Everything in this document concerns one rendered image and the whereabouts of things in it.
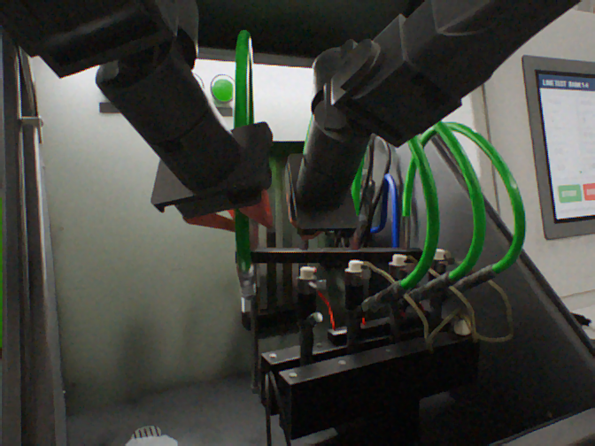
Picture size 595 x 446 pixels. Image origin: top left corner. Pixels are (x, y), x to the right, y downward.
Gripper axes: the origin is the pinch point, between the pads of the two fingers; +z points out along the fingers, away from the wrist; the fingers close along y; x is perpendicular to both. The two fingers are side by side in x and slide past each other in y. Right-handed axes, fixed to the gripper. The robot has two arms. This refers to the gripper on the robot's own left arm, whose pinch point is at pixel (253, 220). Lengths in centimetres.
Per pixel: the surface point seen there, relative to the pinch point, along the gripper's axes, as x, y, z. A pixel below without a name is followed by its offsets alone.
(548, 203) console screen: -26, -37, 46
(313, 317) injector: 1.2, 0.7, 21.9
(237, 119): -6.2, -1.3, -7.5
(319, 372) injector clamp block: 7.1, 1.6, 26.7
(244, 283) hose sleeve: 2.5, 4.2, 7.6
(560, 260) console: -17, -37, 53
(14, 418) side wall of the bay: 17.3, 18.5, -3.3
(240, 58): -14.4, -1.2, -8.0
